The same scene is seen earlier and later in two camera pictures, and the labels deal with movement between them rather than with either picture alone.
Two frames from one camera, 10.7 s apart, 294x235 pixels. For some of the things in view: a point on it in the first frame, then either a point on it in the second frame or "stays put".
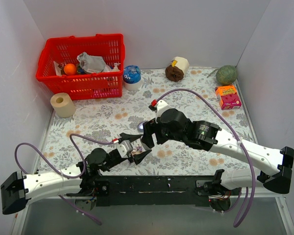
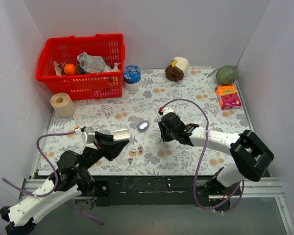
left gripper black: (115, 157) → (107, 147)
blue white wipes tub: (132, 77) stays put
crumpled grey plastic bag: (93, 64) stays put
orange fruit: (70, 69) stays put
